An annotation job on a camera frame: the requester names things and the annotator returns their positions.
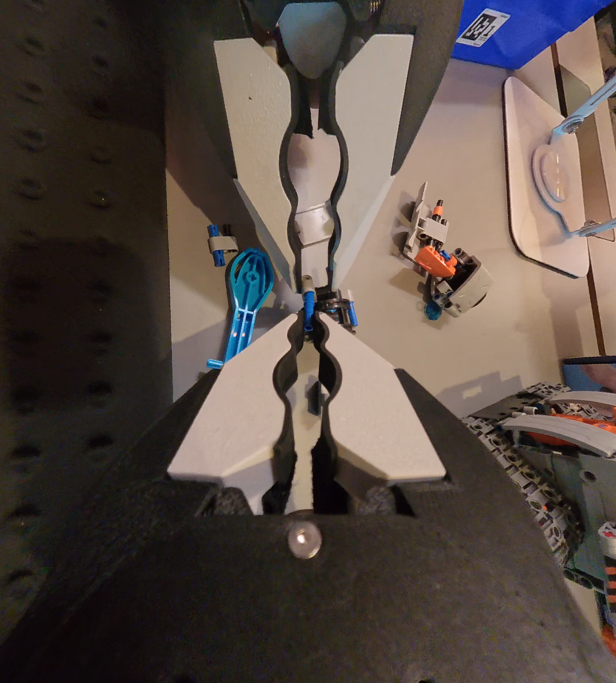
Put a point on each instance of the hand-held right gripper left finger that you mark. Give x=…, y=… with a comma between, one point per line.
x=228, y=427

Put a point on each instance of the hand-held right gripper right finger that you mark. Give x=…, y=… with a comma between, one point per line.
x=388, y=427

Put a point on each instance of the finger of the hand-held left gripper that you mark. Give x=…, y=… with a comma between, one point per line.
x=249, y=117
x=377, y=117

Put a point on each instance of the black wheel hub assembly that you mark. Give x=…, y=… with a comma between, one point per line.
x=338, y=312

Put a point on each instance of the light grey connector piece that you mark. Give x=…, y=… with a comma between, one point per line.
x=311, y=235

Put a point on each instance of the blue plastic storage bin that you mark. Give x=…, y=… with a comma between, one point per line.
x=532, y=27

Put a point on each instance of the small grey blue pin connector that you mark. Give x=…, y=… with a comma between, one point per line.
x=220, y=243

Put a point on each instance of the blue plastic separator tool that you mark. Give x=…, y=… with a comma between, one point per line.
x=249, y=283

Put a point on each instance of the dark grey orange block assembly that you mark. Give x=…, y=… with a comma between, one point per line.
x=463, y=280

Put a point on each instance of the white desk stand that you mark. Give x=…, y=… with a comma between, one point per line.
x=548, y=181

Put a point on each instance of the grey orange tracked toy robot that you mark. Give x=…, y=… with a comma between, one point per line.
x=575, y=480

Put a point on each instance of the black dimpled mat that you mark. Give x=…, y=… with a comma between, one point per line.
x=62, y=320

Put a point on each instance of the blue robot kit box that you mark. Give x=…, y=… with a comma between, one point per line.
x=607, y=376

